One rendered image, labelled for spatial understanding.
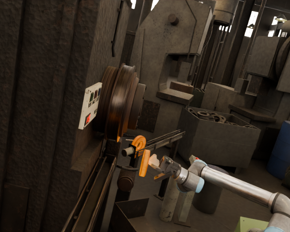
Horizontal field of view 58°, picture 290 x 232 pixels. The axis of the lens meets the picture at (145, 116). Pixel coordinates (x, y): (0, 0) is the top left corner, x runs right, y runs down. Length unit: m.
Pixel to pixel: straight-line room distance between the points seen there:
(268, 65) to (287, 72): 0.36
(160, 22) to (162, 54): 0.47
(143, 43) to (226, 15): 6.30
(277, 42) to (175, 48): 1.71
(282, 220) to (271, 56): 3.73
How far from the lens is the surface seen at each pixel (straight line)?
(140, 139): 2.13
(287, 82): 4.78
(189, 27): 4.20
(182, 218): 2.67
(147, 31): 4.32
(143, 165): 1.49
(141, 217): 1.49
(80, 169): 1.25
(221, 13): 10.27
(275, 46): 4.94
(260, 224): 2.36
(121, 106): 1.37
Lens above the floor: 1.45
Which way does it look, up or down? 14 degrees down
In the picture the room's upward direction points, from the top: 14 degrees clockwise
